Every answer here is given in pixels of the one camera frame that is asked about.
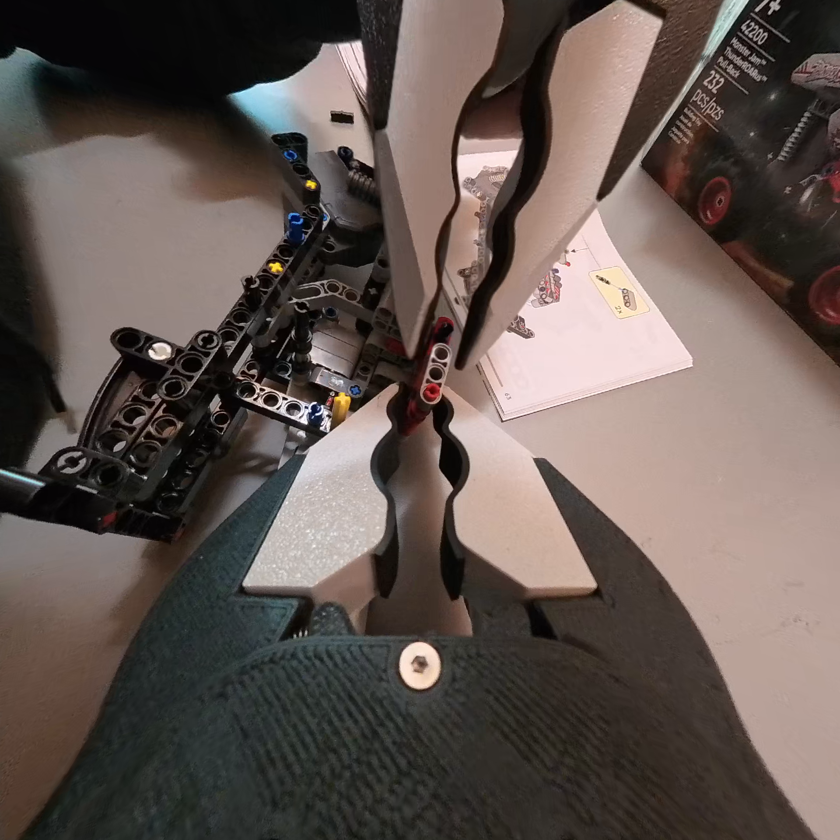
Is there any person's dark hoodie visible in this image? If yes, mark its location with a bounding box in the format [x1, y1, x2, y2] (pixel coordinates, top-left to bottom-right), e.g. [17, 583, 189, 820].
[0, 154, 76, 470]

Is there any toy brick truck model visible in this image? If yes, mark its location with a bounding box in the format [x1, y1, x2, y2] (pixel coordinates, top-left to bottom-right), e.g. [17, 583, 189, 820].
[38, 131, 457, 546]

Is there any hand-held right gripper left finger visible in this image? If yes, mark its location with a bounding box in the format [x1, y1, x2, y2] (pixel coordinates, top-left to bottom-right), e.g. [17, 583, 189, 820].
[241, 384, 403, 634]

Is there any person's left hand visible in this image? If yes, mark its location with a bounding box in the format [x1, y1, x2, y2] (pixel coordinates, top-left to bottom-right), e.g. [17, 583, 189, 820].
[459, 85, 527, 140]

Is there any person's left forearm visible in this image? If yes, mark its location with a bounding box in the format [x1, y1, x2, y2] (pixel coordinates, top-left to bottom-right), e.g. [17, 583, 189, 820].
[0, 0, 365, 116]

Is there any black toy set box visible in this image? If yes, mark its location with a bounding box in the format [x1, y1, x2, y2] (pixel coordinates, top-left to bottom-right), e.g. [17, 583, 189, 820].
[640, 0, 840, 368]

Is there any open instruction booklet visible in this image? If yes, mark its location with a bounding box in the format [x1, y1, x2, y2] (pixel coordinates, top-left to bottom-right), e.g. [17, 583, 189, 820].
[335, 41, 693, 422]

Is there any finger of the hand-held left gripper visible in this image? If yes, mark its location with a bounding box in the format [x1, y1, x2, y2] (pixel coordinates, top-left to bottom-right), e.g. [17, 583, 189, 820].
[455, 0, 664, 370]
[373, 0, 506, 362]

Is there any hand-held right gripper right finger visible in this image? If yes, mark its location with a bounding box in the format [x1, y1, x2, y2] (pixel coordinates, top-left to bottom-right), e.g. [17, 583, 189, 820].
[433, 394, 599, 634]

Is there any grey three-hole brick beam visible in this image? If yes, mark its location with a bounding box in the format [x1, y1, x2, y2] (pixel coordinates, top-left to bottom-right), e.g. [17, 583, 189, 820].
[422, 340, 455, 389]

